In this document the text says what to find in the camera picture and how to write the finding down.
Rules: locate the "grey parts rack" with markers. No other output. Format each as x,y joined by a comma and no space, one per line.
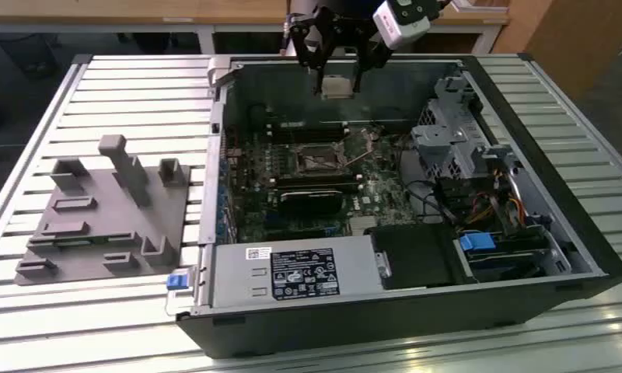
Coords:
108,217

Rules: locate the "green motherboard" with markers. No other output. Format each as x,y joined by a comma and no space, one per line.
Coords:
389,182

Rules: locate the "wooden cabinet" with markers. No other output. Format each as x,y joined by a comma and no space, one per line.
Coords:
576,46

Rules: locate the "blue disk carrier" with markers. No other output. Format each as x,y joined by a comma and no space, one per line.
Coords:
477,241

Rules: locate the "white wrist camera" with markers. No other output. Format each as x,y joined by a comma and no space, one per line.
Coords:
402,25

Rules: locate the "black PC case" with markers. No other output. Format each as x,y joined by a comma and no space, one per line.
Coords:
342,334

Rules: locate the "grey metal drive cage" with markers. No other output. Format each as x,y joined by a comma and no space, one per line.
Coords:
446,155

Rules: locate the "blue latch tab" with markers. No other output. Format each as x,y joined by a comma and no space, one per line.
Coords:
178,282

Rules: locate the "black graphics card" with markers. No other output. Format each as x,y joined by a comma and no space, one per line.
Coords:
311,204

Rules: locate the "silver topped CPU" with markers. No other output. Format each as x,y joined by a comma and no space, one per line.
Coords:
338,87

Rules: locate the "small silver heatsink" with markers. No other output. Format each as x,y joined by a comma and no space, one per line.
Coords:
363,225

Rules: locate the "metal CPU socket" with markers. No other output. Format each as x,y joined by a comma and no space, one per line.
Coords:
317,162

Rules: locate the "round coin battery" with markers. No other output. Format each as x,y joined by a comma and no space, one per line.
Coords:
373,134

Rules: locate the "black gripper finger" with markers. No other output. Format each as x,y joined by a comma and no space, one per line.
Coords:
361,79
317,79

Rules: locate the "grey power supply unit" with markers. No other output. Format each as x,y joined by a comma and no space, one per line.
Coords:
238,279

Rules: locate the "wooden desk with white frame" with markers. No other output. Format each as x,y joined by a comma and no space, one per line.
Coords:
135,11

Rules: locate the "black drive bay cover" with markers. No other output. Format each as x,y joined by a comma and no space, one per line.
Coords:
414,256

